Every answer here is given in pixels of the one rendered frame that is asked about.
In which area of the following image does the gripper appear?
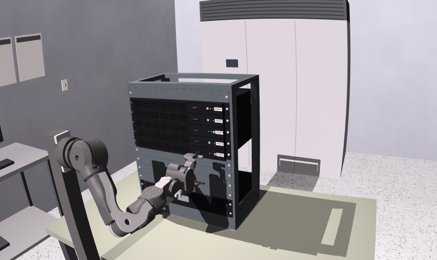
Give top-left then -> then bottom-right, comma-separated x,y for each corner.
165,153 -> 205,194

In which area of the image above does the black server rack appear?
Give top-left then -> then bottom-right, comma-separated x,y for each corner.
127,73 -> 260,231

